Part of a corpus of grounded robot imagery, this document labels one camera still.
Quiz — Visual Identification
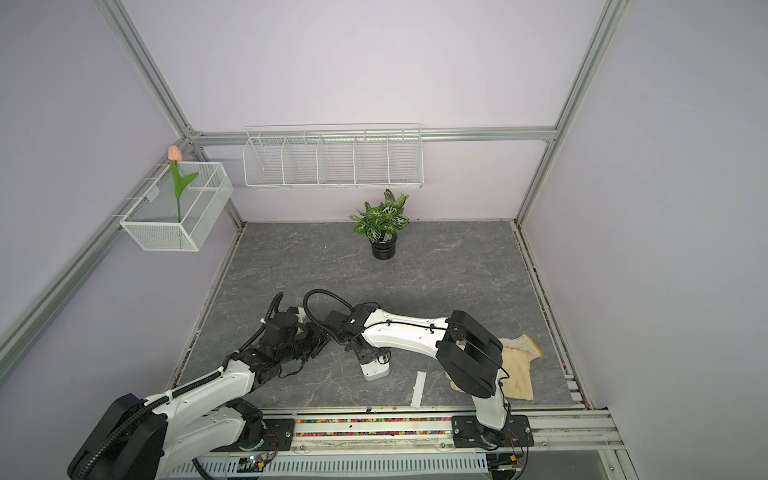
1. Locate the white battery cover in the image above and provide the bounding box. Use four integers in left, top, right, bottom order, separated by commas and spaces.
410, 371, 427, 409

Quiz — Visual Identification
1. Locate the white alarm device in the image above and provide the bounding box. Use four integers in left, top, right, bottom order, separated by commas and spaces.
360, 354, 390, 382

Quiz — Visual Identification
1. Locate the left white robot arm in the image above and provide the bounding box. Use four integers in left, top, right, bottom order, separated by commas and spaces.
67, 295, 329, 479

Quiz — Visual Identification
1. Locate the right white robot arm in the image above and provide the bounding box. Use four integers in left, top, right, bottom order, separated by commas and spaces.
302, 289, 508, 432

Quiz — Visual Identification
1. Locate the potted green plant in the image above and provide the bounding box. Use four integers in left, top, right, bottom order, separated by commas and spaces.
349, 189, 410, 260

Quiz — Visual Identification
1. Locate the artificial pink tulip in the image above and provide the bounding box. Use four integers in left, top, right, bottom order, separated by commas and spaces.
168, 145, 199, 223

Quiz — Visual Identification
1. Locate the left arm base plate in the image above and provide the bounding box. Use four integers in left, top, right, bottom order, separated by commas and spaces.
215, 418, 296, 452

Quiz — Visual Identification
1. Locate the white cable duct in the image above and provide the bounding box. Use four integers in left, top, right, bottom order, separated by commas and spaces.
199, 452, 490, 479

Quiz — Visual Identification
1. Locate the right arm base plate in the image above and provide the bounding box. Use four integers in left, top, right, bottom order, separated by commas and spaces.
451, 415, 534, 450

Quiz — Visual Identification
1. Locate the white wire basket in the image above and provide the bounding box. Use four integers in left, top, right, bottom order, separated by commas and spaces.
120, 161, 233, 252

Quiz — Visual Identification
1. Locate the long white wire shelf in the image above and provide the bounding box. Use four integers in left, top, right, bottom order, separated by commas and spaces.
243, 123, 424, 189

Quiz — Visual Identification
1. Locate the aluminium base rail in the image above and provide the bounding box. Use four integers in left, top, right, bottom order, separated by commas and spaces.
264, 408, 626, 455

